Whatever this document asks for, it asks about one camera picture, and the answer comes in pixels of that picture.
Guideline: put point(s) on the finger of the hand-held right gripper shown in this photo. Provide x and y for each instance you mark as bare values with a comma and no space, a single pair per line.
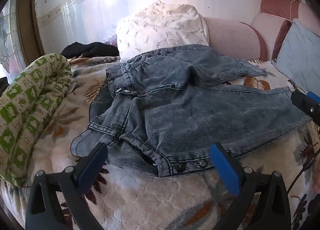
303,103

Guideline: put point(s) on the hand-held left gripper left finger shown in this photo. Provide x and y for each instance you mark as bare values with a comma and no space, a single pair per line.
92,167

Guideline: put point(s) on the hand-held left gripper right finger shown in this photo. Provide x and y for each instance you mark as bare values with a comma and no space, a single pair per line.
223,167

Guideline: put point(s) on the blue denim pants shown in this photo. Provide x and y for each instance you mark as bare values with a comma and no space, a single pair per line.
190,110

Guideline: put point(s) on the light blue quilted cushion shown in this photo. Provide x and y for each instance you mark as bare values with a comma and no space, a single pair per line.
300,55

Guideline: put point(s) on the leaf print blanket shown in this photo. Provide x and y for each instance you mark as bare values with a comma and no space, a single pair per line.
140,195

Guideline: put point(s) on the green patterned quilt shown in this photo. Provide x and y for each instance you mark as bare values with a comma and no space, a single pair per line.
32,110

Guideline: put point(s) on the pink padded headboard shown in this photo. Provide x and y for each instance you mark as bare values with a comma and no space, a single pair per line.
232,37

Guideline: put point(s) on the black cloth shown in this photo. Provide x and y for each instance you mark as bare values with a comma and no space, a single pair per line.
90,49

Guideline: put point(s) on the white floral pillow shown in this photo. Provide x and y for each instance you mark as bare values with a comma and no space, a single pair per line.
162,30

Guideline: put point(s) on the window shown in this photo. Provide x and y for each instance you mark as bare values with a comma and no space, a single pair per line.
10,40

